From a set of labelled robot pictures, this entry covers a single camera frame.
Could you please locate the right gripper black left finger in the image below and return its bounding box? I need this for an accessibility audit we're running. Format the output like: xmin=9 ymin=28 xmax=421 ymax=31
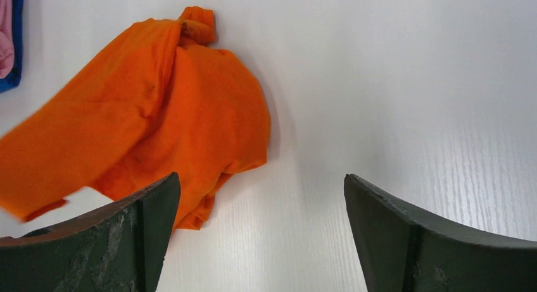
xmin=1 ymin=173 xmax=180 ymax=291

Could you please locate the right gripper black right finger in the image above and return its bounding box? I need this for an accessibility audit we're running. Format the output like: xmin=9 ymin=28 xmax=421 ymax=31
xmin=344 ymin=174 xmax=536 ymax=291

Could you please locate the orange t-shirt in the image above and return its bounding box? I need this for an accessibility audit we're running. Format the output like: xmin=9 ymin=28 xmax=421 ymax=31
xmin=1 ymin=6 xmax=271 ymax=230

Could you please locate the folded blue t-shirt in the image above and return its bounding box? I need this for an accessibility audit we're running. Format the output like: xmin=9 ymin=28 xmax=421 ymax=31
xmin=1 ymin=0 xmax=24 ymax=92

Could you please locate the folded pink t-shirt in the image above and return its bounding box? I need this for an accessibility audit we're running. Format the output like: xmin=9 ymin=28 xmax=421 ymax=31
xmin=1 ymin=0 xmax=15 ymax=79

